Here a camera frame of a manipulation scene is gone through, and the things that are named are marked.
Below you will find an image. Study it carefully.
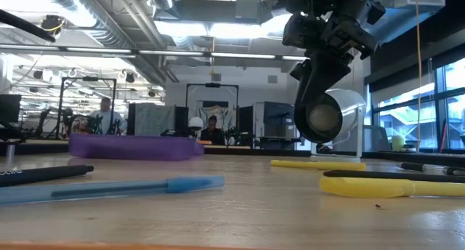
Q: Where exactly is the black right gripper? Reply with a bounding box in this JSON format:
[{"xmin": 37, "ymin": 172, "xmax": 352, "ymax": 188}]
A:
[{"xmin": 282, "ymin": 0, "xmax": 387, "ymax": 111}]

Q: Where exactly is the slim yellow marker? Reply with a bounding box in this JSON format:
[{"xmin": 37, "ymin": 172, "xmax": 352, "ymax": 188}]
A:
[{"xmin": 270, "ymin": 159, "xmax": 367, "ymax": 172}]

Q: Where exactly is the yellow highlighter with cap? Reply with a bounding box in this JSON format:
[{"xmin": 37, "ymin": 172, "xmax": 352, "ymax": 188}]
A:
[{"xmin": 319, "ymin": 176, "xmax": 465, "ymax": 199}]

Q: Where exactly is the black and clear pen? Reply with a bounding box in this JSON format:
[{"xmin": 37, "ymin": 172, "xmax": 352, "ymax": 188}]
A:
[{"xmin": 400, "ymin": 161, "xmax": 465, "ymax": 177}]

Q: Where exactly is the purple plastic supply box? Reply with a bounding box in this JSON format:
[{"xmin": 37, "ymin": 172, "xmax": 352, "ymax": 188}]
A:
[{"xmin": 68, "ymin": 132, "xmax": 206, "ymax": 162}]

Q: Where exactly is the blue capped ballpoint pen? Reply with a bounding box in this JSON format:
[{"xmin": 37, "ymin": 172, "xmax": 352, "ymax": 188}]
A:
[{"xmin": 0, "ymin": 174, "xmax": 226, "ymax": 206}]

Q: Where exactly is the black pen with white print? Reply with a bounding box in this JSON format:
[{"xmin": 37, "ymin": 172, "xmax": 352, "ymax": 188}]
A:
[{"xmin": 0, "ymin": 164, "xmax": 95, "ymax": 188}]

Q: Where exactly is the grey ceiling box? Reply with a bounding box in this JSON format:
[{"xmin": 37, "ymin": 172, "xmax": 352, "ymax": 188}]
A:
[{"xmin": 235, "ymin": 0, "xmax": 259, "ymax": 20}]

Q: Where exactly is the white cylindrical table fan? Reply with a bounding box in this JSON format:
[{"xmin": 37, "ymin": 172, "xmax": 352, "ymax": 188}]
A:
[{"xmin": 293, "ymin": 88, "xmax": 368, "ymax": 164}]

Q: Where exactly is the blue grey cabinet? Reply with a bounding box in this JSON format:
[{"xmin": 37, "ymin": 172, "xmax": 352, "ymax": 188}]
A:
[{"xmin": 253, "ymin": 101, "xmax": 297, "ymax": 139}]

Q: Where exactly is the black panel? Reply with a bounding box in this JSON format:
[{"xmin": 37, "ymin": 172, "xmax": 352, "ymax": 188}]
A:
[{"xmin": 238, "ymin": 105, "xmax": 254, "ymax": 137}]

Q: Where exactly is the white patterned cloth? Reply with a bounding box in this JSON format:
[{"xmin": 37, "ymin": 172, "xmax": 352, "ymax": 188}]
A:
[{"xmin": 198, "ymin": 104, "xmax": 237, "ymax": 133}]

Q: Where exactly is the large window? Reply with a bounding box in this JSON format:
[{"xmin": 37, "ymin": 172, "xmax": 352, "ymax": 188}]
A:
[{"xmin": 370, "ymin": 57, "xmax": 465, "ymax": 151}]

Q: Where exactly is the pale yellow cup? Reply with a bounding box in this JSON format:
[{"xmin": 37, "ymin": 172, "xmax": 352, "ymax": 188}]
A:
[{"xmin": 391, "ymin": 134, "xmax": 405, "ymax": 153}]

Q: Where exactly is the seated person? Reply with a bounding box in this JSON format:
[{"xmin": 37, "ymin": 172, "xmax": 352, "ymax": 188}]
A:
[{"xmin": 200, "ymin": 114, "xmax": 226, "ymax": 146}]

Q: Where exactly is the white round dome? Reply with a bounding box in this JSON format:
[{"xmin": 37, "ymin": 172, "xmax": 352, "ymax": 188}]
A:
[{"xmin": 187, "ymin": 116, "xmax": 205, "ymax": 132}]

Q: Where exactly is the narrow black screen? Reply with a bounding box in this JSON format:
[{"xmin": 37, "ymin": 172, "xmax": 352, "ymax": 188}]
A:
[{"xmin": 174, "ymin": 105, "xmax": 190, "ymax": 134}]

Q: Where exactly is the long ceiling light bar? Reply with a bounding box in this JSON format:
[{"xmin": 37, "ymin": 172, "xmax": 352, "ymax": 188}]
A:
[{"xmin": 0, "ymin": 44, "xmax": 310, "ymax": 62}]

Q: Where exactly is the grey partition panel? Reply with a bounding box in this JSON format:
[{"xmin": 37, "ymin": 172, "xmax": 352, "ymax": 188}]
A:
[{"xmin": 126, "ymin": 102, "xmax": 176, "ymax": 137}]

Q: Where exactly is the standing person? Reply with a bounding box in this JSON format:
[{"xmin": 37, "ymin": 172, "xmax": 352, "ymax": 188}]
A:
[{"xmin": 88, "ymin": 96, "xmax": 128, "ymax": 135}]

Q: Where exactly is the black ceiling sensor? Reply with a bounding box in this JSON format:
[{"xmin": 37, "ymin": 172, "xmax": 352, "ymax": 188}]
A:
[{"xmin": 40, "ymin": 15, "xmax": 66, "ymax": 35}]

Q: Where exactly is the black monitor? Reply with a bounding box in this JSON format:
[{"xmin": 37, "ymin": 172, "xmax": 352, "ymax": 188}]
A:
[{"xmin": 0, "ymin": 94, "xmax": 22, "ymax": 124}]

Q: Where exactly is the black aluminium table frame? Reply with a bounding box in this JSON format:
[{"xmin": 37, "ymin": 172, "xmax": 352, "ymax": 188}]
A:
[{"xmin": 0, "ymin": 139, "xmax": 465, "ymax": 168}]

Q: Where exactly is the black frame with camera bar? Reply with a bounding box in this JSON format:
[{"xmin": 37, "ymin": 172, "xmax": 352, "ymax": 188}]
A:
[{"xmin": 185, "ymin": 83, "xmax": 240, "ymax": 142}]

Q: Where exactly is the tall black frame rig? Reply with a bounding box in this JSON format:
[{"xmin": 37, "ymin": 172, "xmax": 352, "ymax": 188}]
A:
[{"xmin": 57, "ymin": 76, "xmax": 118, "ymax": 139}]

